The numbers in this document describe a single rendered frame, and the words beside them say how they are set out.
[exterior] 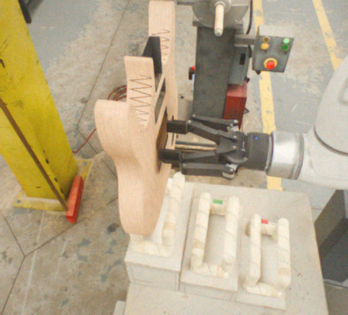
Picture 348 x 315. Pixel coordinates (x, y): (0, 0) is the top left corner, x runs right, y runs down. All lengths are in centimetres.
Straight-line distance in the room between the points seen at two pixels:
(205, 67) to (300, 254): 116
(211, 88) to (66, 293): 142
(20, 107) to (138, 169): 127
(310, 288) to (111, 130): 87
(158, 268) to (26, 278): 140
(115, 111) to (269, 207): 90
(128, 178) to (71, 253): 168
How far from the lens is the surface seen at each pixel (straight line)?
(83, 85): 317
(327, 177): 67
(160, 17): 67
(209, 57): 192
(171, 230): 85
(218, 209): 106
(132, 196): 58
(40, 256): 227
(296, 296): 114
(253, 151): 64
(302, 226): 124
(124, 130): 43
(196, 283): 100
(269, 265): 114
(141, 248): 92
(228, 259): 92
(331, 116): 58
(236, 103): 210
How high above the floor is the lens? 198
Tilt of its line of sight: 49 degrees down
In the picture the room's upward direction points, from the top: straight up
